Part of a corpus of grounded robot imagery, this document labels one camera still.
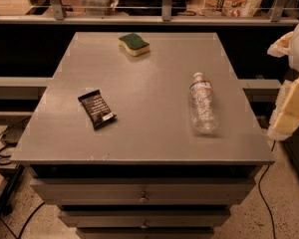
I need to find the grey drawer cabinet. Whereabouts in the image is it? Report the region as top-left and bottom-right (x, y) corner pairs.
(12, 33), (274, 239)

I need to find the black cables left floor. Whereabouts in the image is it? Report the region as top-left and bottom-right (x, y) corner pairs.
(0, 117), (46, 239)

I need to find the black bag behind rail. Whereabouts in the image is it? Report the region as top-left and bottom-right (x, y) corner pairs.
(116, 0), (189, 16)

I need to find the black cable right floor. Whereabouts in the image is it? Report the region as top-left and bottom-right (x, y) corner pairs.
(257, 139), (278, 239)

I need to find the clear plastic water bottle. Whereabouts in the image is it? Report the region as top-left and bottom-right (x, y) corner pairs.
(189, 72), (218, 135)

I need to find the drawer knob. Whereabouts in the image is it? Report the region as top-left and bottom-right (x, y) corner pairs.
(140, 220), (149, 229)
(139, 192), (149, 203)

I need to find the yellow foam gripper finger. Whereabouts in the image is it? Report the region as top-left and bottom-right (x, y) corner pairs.
(267, 78), (299, 141)
(267, 31), (293, 58)

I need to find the black snack bar wrapper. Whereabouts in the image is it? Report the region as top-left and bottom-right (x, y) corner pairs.
(78, 90), (117, 129)

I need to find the top drawer knob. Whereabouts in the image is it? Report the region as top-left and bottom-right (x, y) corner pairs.
(139, 192), (149, 203)

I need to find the metal guard rail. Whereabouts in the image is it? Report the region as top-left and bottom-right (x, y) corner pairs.
(0, 0), (299, 26)

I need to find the grey power box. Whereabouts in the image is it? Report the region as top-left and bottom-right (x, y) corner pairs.
(0, 121), (27, 144)

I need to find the green and yellow sponge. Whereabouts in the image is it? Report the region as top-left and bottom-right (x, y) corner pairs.
(119, 33), (150, 57)

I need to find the clear plastic container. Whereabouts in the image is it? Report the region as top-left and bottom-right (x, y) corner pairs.
(79, 0), (118, 16)

